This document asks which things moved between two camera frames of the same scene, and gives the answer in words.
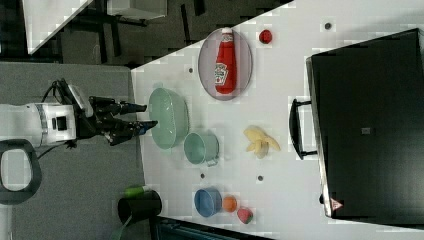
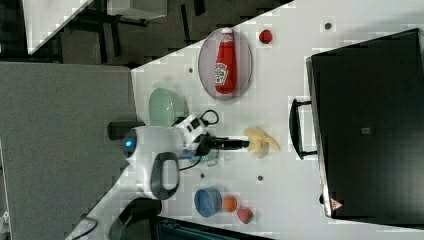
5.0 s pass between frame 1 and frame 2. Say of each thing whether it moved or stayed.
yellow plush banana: stayed
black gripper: moved
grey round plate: stayed
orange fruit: stayed
